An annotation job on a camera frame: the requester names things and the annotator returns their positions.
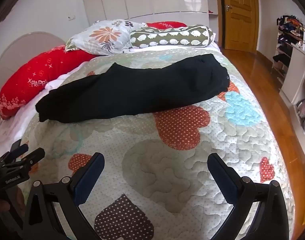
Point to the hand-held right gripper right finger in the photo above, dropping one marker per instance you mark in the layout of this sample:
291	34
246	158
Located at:
221	172

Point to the black pants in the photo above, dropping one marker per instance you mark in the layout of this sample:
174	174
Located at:
142	87

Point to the small red pillow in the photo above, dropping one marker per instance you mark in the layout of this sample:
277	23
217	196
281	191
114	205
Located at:
165	25

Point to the white bed sheet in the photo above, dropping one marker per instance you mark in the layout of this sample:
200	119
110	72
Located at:
15	127

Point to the heart patterned quilt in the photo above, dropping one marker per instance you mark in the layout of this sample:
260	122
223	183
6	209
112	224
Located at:
155	160

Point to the white shelf unit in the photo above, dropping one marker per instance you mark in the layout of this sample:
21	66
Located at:
296	75

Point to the green hedgehog print bolster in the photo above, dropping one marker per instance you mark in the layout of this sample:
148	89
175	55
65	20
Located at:
172	37

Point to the white floral pillow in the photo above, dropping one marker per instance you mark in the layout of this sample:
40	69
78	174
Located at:
102	36

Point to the wooden door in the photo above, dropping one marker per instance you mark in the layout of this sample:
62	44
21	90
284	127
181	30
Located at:
242	15

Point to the large red printed pillow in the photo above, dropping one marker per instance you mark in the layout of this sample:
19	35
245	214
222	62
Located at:
35	80

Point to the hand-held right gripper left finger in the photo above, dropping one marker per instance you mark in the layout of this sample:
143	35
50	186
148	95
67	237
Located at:
92	171

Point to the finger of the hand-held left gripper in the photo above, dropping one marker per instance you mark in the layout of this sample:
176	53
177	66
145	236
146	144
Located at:
33	156
18	148

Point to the beige rounded headboard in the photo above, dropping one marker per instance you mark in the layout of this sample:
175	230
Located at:
20	45

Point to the person's left hand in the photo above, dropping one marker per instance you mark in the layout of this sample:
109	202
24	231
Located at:
1	205

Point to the pile of clothes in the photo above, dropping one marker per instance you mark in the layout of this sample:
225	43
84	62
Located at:
292	27

